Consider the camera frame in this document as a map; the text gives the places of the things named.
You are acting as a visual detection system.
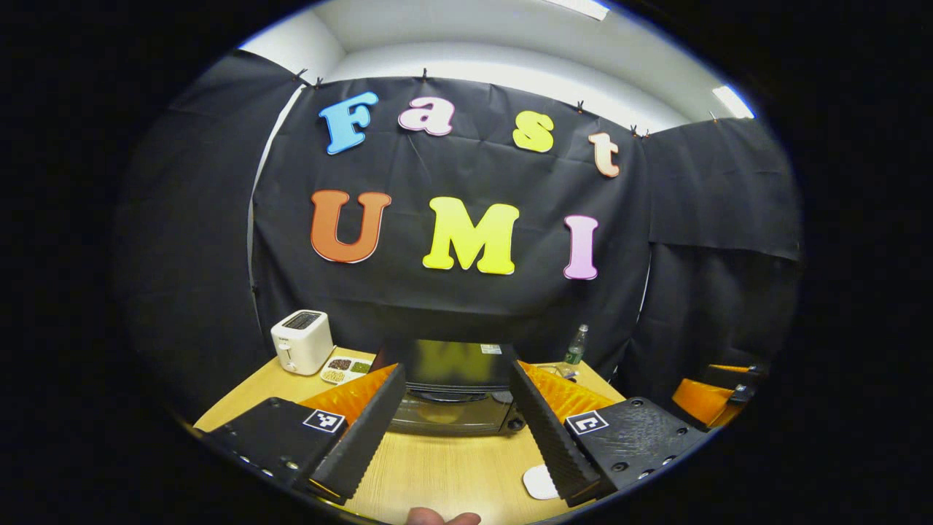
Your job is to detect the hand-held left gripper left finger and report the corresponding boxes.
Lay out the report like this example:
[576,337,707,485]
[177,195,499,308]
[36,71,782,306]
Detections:
[204,362,407,505]

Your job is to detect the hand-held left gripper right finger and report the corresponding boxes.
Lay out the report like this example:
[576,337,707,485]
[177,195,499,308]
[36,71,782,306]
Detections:
[508,359,709,508]

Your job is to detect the black electric oven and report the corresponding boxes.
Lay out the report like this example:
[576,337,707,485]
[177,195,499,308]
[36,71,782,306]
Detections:
[372,339,530,438]

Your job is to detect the white plate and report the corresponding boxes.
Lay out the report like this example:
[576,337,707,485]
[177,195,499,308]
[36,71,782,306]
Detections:
[523,464,561,501]

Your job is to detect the white divided snack tray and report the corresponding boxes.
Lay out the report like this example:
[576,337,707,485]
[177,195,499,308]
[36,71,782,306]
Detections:
[320,355,377,386]

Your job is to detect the clear plastic water bottle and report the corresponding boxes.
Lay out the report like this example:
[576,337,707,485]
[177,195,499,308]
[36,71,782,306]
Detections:
[563,324,589,365]

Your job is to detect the white toaster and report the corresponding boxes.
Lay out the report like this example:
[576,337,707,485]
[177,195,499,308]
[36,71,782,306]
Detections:
[270,310,335,376]

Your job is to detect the black backdrop cloth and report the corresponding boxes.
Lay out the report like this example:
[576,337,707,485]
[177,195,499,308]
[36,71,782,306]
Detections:
[113,50,803,424]

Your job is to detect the small ceiling light panel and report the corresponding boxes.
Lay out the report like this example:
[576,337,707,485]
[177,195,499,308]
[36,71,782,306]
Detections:
[712,85,756,120]

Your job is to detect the large ceiling light panel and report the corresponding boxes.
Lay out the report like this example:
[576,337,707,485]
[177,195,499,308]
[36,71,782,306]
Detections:
[545,0,610,21]

